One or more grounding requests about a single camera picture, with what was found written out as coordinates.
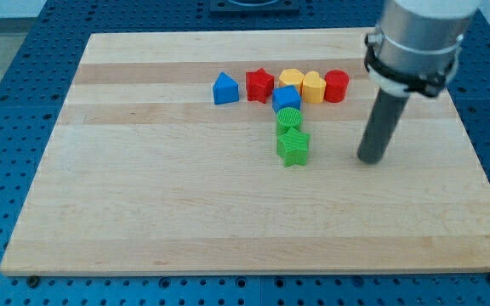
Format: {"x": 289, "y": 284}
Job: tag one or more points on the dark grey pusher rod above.
{"x": 384, "y": 116}

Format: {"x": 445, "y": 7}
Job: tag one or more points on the green star block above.
{"x": 293, "y": 147}

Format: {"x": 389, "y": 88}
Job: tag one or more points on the red star block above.
{"x": 259, "y": 85}

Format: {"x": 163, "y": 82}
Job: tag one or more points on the red cylinder block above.
{"x": 336, "y": 86}

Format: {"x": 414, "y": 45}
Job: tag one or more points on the yellow heart block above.
{"x": 313, "y": 88}

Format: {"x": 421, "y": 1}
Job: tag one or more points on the blue cube block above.
{"x": 284, "y": 97}

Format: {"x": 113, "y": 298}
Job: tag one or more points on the green cylinder block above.
{"x": 287, "y": 118}

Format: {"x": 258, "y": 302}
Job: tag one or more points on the yellow pentagon block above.
{"x": 291, "y": 77}

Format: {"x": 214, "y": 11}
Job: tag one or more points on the blue triangle block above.
{"x": 225, "y": 89}

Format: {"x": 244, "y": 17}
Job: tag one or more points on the wooden board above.
{"x": 144, "y": 175}

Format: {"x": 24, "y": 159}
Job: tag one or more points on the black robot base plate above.
{"x": 253, "y": 6}

